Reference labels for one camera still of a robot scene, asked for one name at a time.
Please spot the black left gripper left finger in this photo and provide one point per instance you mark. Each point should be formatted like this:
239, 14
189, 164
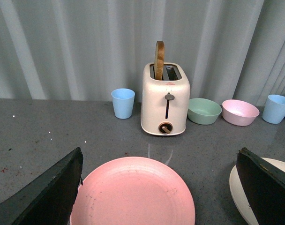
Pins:
49, 198

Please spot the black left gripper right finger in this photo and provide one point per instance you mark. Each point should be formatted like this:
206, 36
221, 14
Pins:
264, 187

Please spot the pink plate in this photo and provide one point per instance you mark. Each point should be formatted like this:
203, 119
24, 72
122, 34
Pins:
133, 191

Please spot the cream plate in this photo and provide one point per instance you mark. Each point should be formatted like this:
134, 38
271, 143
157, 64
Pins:
239, 196

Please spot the pink bowl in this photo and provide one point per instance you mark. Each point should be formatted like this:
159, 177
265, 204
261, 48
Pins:
239, 113

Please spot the light blue cup right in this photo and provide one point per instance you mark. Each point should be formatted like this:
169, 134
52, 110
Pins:
274, 110

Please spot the light blue cup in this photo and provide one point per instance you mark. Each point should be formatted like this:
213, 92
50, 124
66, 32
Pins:
123, 101
274, 110

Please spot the green bowl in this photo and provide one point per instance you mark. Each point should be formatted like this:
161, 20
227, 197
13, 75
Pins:
203, 111

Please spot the light blue cup left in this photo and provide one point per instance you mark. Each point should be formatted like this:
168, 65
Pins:
123, 101

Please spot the cream toaster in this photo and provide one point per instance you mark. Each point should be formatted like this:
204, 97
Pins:
164, 103

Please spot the bread slice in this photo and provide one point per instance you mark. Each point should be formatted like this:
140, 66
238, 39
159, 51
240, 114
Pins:
159, 60

